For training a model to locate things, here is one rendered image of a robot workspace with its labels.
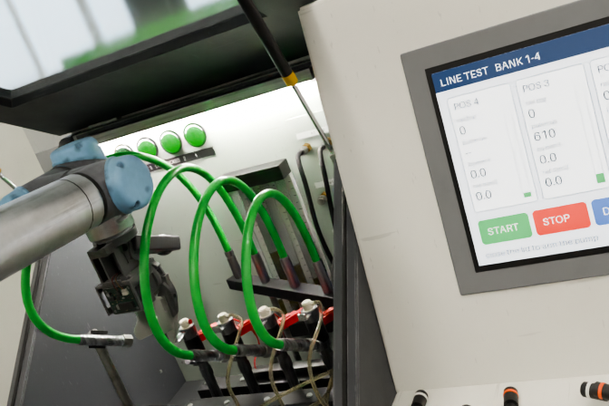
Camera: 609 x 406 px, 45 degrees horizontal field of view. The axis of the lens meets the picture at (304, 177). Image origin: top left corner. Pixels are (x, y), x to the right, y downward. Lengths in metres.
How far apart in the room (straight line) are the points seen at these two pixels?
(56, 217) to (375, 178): 0.45
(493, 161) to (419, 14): 0.22
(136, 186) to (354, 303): 0.35
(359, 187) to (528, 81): 0.28
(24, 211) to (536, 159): 0.64
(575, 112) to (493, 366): 0.37
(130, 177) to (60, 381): 0.64
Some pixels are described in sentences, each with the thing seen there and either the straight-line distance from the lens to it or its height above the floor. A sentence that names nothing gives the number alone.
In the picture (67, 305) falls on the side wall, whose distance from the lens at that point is 1.54.
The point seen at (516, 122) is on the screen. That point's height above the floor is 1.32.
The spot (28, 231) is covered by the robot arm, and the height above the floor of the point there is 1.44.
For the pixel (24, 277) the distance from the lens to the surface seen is 1.25.
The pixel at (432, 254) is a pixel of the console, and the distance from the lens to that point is 1.07.
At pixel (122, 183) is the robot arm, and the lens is 0.96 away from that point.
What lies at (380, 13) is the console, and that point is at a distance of 1.06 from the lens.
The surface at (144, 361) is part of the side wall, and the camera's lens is 1.69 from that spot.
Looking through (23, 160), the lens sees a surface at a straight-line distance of 4.29.
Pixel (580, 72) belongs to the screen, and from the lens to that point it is 1.00.
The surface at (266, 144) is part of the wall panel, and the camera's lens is 1.40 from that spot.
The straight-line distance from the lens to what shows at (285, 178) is 1.40.
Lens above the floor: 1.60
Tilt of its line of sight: 15 degrees down
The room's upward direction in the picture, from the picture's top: 21 degrees counter-clockwise
